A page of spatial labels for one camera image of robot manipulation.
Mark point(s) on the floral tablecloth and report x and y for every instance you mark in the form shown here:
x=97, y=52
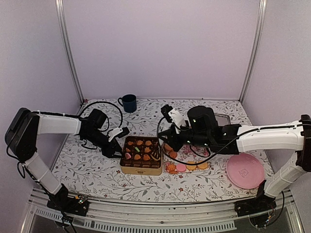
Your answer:
x=83, y=169

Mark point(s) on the round waffle cookie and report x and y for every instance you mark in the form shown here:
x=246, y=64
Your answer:
x=191, y=166
x=203, y=166

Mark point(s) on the left frame post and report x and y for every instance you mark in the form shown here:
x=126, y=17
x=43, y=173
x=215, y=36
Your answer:
x=65, y=37

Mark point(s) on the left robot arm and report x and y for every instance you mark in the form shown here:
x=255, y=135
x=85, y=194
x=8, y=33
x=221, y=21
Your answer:
x=29, y=128

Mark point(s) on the floral cookie tray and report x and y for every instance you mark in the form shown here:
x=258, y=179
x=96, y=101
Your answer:
x=185, y=154

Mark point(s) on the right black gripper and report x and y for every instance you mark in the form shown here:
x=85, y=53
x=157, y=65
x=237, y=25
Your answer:
x=172, y=141

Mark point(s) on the swirl butter cookie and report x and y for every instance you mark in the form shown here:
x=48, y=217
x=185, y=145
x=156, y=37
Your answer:
x=171, y=168

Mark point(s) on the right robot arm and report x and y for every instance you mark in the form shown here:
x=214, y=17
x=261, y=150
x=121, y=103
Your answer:
x=202, y=129

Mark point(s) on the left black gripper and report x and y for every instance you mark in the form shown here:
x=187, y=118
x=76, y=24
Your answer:
x=106, y=152

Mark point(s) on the pink macaron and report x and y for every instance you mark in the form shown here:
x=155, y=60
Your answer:
x=181, y=167
x=127, y=156

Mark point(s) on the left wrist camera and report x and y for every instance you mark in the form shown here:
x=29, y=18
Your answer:
x=117, y=132

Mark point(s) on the gold cookie tin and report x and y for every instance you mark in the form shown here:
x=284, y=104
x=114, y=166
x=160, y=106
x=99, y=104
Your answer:
x=140, y=163

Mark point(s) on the right frame post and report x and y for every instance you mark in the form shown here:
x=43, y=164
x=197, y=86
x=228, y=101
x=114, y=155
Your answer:
x=254, y=50

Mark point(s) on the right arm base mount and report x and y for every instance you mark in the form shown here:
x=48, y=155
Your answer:
x=254, y=205

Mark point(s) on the frame post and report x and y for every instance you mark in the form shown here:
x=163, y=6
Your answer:
x=254, y=50
x=65, y=37

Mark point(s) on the tin lid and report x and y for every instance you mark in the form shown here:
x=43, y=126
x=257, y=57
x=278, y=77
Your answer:
x=222, y=119

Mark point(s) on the dark blue mug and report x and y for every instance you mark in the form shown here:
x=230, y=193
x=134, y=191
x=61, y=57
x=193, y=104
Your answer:
x=128, y=102

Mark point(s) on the pink plate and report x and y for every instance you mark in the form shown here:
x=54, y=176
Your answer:
x=245, y=171

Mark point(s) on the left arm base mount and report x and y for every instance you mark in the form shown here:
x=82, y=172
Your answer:
x=61, y=201

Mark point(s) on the aluminium front rail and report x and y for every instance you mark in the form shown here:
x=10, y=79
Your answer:
x=122, y=216

